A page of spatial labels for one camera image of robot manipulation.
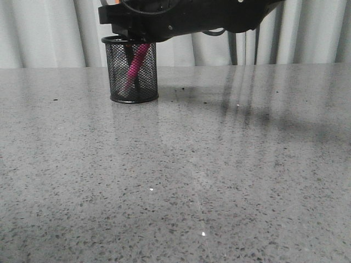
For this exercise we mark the black mesh pen holder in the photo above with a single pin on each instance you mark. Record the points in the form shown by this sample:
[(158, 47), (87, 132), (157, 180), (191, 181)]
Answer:
[(145, 87)]

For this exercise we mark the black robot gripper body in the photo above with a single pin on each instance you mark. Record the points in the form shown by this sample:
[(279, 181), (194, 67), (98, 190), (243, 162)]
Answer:
[(158, 21)]

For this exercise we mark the pink marker pen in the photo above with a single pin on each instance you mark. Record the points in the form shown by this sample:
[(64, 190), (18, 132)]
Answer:
[(135, 61)]

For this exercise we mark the grey curtain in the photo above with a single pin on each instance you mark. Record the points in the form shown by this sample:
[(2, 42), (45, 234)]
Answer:
[(46, 34)]

